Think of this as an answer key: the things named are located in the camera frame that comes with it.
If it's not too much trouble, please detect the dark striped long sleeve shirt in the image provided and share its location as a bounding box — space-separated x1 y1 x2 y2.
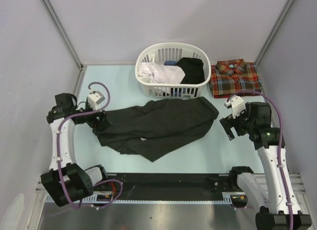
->
93 97 219 162

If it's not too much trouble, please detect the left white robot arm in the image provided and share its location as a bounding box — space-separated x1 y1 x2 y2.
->
41 91 109 207

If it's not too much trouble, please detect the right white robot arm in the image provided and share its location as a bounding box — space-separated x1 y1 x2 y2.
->
220 96 312 230

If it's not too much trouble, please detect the red plaid folded shirt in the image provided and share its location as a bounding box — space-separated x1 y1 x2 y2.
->
209 59 262 98

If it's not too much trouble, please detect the black garment in basket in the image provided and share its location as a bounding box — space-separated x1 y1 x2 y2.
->
176 57 205 84

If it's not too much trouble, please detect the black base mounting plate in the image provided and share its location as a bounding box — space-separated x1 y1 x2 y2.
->
91 172 248 208

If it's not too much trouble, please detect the white shirt in basket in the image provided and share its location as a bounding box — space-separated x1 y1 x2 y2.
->
137 62 185 84

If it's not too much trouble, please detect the blue garment in basket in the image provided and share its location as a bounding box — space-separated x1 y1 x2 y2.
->
163 60 177 66

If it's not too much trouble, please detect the white plastic laundry basket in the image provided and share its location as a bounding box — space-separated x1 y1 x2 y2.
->
135 42 211 99

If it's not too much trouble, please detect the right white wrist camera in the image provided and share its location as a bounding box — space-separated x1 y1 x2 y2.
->
224 96 246 119

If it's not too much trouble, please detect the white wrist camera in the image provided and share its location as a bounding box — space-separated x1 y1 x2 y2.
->
87 91 105 111
224 96 246 119

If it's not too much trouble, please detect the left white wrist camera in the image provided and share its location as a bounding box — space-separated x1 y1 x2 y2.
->
87 91 105 111

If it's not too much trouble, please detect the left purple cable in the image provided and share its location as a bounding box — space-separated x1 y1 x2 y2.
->
56 81 124 211

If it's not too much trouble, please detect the left aluminium corner post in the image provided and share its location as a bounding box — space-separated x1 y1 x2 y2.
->
36 0 84 70

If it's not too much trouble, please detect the aluminium corner post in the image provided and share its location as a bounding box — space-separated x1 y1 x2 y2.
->
255 0 295 66
36 0 84 70

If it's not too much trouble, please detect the white slotted cable duct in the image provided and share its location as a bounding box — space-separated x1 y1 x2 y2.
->
46 192 235 205

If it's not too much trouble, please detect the right aluminium corner post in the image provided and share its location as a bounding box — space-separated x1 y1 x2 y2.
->
255 0 295 66

